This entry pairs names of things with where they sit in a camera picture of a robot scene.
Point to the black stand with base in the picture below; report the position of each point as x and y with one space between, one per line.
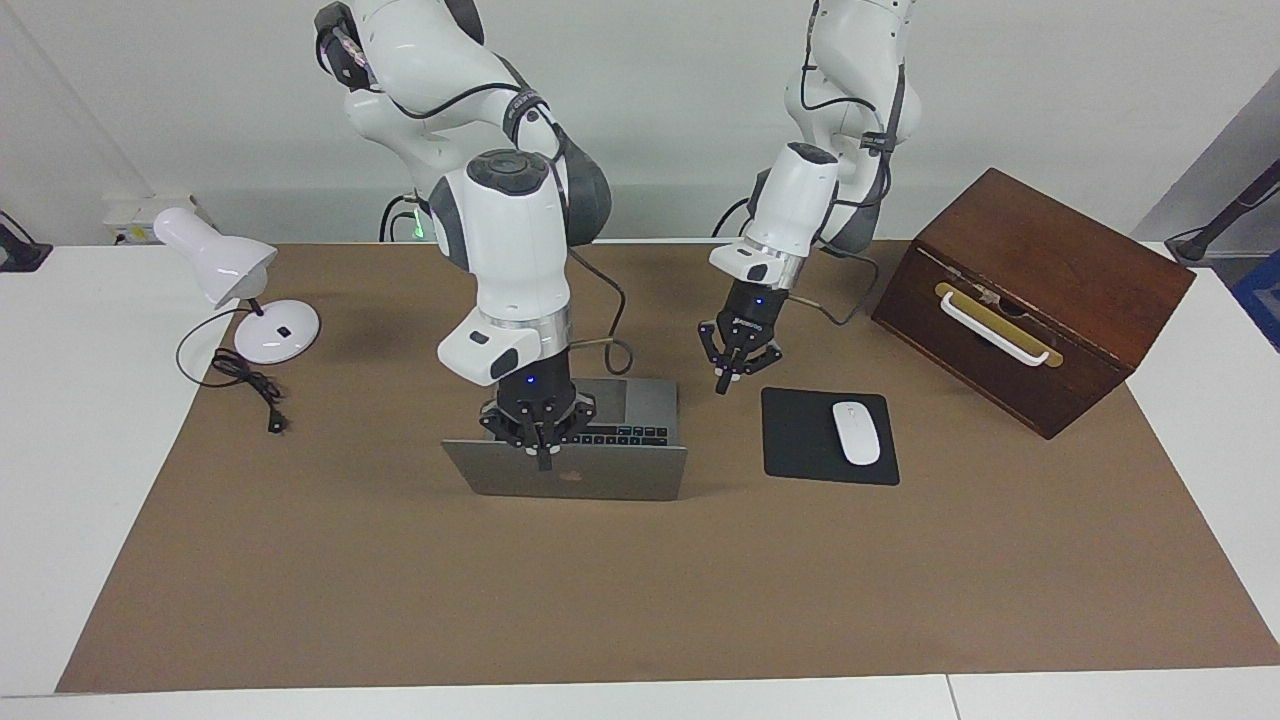
22 255
1215 230

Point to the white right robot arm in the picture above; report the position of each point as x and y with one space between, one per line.
510 240

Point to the brown table mat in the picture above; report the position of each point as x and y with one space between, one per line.
600 590

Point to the dark brown wooden box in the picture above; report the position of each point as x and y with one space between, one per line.
1060 250

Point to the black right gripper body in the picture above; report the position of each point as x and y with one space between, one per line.
535 388

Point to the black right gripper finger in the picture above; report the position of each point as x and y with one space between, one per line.
515 430
575 425

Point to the white power strip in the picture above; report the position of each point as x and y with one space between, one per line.
135 215

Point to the black mouse pad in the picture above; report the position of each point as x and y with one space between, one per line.
800 440

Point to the blue crate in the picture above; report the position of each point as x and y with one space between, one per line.
1262 300

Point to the brass plate on box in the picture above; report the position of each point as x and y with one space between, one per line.
1000 318

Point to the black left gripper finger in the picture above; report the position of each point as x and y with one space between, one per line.
762 355
722 362

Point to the white computer mouse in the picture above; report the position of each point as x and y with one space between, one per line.
857 432

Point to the grey aluminium laptop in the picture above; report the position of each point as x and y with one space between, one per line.
600 475

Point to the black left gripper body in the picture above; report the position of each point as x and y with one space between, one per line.
755 310

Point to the white desk lamp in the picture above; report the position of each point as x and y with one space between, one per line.
215 255

